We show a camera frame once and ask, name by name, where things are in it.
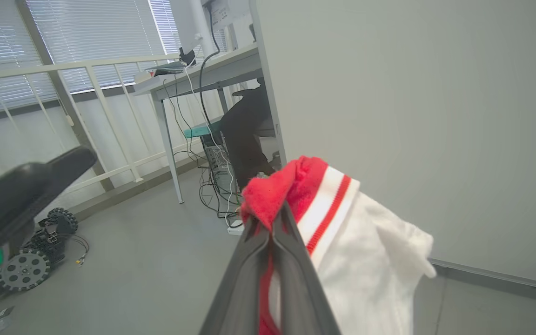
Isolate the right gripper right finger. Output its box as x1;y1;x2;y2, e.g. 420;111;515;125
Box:
272;201;342;335

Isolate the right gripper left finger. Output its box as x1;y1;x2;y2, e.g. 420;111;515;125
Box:
199;218;272;335

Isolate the red and white garment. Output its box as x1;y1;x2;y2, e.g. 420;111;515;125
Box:
240;156;437;335

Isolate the teal chair seat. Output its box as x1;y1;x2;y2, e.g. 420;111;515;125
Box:
183;119;224;139

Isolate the computer tower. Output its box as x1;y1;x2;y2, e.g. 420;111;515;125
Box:
201;135;240;198

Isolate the white metal railing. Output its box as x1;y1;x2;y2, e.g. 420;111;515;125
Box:
0;54;194;198

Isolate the grey flat desk device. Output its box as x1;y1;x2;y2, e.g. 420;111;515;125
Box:
145;60;187;78

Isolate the large white partition panel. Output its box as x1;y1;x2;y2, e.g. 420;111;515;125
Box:
248;0;536;296

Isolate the grey office desk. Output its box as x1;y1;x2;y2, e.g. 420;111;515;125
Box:
132;43;265;204

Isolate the white computer monitor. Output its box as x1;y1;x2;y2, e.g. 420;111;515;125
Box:
169;0;217;66

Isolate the black monitor cable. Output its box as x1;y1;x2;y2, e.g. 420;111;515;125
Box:
197;0;224;126

